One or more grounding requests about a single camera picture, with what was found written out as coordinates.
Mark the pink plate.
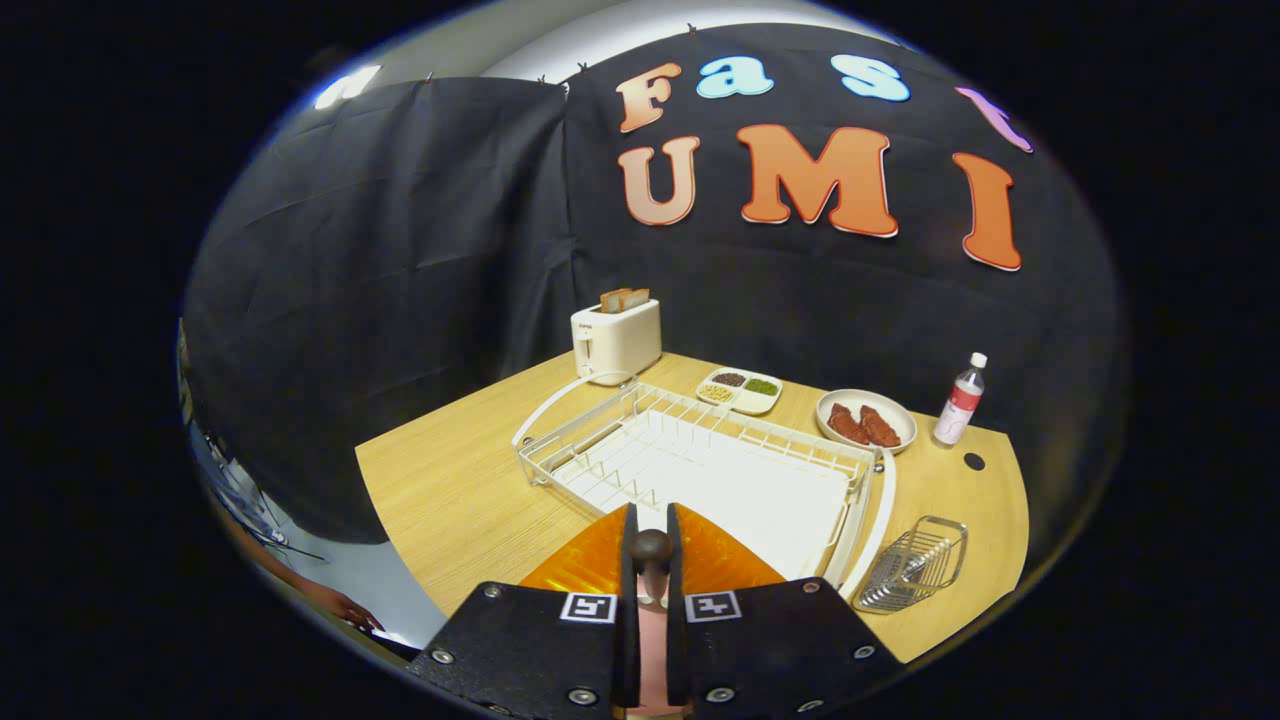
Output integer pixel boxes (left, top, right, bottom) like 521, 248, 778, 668
637, 598, 693, 717

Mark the white divided snack tray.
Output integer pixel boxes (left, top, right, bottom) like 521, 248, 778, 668
695, 366, 784, 418

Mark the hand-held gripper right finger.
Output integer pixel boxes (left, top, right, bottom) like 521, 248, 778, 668
666, 502, 908, 720

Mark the silver wire basket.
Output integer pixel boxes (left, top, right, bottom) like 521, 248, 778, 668
852, 515, 970, 615

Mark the white ribbed drain tray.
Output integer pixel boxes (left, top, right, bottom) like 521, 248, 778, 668
552, 408, 863, 581

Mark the black backdrop cloth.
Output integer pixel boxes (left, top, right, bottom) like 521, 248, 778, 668
180, 22, 1126, 549

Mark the ceiling light strip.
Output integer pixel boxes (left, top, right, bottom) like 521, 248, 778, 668
312, 64, 383, 111

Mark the white plate with meat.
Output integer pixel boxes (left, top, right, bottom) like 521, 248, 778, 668
814, 388, 919, 455

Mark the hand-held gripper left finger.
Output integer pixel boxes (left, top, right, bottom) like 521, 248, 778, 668
407, 502, 641, 720

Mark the clear bottle with red label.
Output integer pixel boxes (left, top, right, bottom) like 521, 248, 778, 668
932, 351, 990, 448

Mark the cream toaster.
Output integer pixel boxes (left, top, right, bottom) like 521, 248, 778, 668
569, 298, 664, 388

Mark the white wire dish rack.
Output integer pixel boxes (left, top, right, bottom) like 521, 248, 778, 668
511, 371, 899, 603

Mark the dark-handled metal spoon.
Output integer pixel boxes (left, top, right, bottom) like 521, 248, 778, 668
629, 529, 674, 607

